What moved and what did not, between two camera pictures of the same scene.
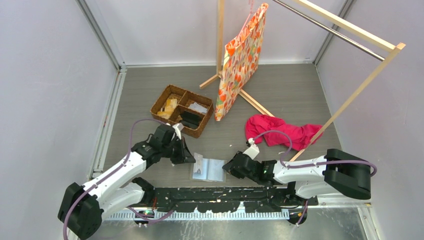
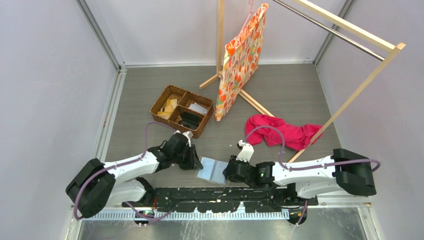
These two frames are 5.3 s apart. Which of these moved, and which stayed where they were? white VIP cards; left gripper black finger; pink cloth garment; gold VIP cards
Moved: left gripper black finger
Stayed: gold VIP cards; pink cloth garment; white VIP cards
